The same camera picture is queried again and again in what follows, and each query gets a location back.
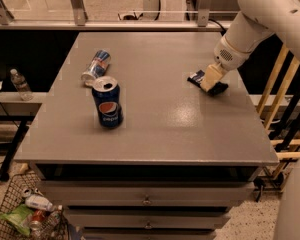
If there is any black cable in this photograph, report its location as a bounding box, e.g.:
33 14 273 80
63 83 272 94
208 18 228 35

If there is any upright blue pepsi can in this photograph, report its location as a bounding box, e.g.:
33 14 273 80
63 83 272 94
92 76 123 128

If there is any red soda can in basket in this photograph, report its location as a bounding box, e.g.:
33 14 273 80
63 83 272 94
29 210 49 231

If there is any green snack bag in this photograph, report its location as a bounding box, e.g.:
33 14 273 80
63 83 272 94
0 204 34 236

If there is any black wire basket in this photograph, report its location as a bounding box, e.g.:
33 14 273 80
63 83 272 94
0 173 70 240

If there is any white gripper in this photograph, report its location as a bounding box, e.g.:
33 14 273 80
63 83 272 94
200 35 249 92

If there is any grey drawer cabinet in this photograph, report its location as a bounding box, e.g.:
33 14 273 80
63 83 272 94
16 32 278 240

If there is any clear plastic water bottle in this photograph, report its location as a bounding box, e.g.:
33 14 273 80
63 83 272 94
10 69 33 101

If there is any yellow wooden frame cart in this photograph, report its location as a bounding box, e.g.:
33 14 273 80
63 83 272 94
257 45 300 191

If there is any silver can in basket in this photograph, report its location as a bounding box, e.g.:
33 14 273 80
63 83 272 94
21 188 42 198

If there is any dark blue rxbar wrapper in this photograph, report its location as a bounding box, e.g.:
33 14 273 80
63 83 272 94
187 70 228 97

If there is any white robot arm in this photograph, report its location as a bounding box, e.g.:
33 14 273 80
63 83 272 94
200 0 300 92

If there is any lying red bull can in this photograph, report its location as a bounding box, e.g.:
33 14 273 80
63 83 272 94
81 50 111 86

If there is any white plastic bottle in basket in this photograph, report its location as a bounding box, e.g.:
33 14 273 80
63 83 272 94
25 195 55 212

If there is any metal railing frame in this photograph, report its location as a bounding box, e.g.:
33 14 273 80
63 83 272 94
0 0 239 31

